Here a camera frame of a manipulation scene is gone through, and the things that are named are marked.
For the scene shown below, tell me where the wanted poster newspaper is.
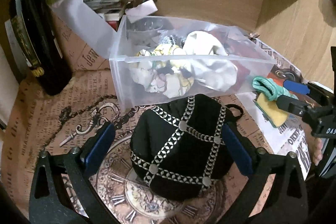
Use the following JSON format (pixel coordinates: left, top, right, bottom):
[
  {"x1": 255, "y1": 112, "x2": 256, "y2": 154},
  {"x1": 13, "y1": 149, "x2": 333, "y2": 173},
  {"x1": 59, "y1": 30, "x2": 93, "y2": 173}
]
[{"x1": 237, "y1": 38, "x2": 311, "y2": 178}]

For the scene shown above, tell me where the person's right hand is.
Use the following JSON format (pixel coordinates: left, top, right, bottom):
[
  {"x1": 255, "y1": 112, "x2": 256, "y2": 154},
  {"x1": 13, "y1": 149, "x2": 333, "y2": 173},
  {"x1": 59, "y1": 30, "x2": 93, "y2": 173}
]
[{"x1": 311, "y1": 138, "x2": 323, "y2": 166}]

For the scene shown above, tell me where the clear plastic storage bin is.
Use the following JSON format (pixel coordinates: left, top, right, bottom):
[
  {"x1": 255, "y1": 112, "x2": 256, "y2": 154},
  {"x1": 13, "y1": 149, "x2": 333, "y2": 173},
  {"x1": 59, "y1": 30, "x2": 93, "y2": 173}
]
[{"x1": 109, "y1": 16, "x2": 276, "y2": 110}]

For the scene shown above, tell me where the stack of books and papers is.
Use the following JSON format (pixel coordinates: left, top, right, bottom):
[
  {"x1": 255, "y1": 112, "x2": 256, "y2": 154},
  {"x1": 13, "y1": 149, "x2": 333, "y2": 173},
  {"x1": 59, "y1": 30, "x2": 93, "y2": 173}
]
[{"x1": 84, "y1": 0, "x2": 126, "y2": 22}]

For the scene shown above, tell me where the teal knitted cloth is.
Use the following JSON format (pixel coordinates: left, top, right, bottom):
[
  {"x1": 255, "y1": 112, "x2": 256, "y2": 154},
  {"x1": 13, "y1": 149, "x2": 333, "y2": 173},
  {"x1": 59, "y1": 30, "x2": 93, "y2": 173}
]
[{"x1": 252, "y1": 76, "x2": 298, "y2": 101}]

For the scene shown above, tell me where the translucent bin lid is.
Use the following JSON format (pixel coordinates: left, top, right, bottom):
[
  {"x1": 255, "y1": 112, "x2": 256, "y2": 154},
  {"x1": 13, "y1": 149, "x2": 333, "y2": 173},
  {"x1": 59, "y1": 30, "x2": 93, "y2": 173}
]
[{"x1": 51, "y1": 0, "x2": 121, "y2": 59}]

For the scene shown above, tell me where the cream ceramic mug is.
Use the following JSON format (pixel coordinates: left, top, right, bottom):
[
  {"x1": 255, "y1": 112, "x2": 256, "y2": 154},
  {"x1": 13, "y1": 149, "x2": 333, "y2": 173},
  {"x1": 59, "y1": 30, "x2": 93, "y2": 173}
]
[{"x1": 0, "y1": 48, "x2": 19, "y2": 125}]

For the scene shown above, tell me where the dark wine bottle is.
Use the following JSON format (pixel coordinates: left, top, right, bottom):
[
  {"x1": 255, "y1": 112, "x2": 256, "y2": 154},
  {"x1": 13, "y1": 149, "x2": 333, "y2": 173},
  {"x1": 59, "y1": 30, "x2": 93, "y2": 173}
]
[{"x1": 9, "y1": 0, "x2": 72, "y2": 96}]

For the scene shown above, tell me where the vintage newspaper print mat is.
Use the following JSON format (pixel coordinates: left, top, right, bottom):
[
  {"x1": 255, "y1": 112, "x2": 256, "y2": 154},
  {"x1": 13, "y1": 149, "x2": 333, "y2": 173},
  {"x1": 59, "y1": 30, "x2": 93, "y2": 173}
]
[{"x1": 1, "y1": 13, "x2": 276, "y2": 224}]

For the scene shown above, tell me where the yellow sponge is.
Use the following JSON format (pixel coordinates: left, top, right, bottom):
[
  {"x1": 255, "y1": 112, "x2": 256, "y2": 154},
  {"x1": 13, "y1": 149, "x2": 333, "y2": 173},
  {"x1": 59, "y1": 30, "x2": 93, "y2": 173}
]
[{"x1": 255, "y1": 93, "x2": 289, "y2": 128}]

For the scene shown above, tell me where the grey white cloth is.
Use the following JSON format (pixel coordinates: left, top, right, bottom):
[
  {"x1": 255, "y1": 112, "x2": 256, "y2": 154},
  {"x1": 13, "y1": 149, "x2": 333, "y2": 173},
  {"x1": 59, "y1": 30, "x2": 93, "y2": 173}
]
[{"x1": 183, "y1": 31, "x2": 238, "y2": 92}]

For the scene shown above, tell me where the black hat with chain trim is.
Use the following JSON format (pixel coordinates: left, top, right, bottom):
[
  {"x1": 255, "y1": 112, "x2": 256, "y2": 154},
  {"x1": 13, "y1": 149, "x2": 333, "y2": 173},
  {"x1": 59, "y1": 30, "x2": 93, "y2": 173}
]
[{"x1": 130, "y1": 94, "x2": 244, "y2": 201}]

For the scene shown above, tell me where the small white box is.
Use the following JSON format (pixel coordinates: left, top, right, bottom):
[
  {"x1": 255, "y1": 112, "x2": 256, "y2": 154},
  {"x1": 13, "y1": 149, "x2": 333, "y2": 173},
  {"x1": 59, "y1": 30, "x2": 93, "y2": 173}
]
[{"x1": 125, "y1": 0, "x2": 158, "y2": 23}]

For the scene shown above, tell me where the white floral cloth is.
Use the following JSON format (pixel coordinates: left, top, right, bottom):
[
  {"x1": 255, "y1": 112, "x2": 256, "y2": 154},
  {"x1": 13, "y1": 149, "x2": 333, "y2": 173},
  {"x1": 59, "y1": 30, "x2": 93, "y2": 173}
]
[{"x1": 129, "y1": 43, "x2": 195, "y2": 98}]

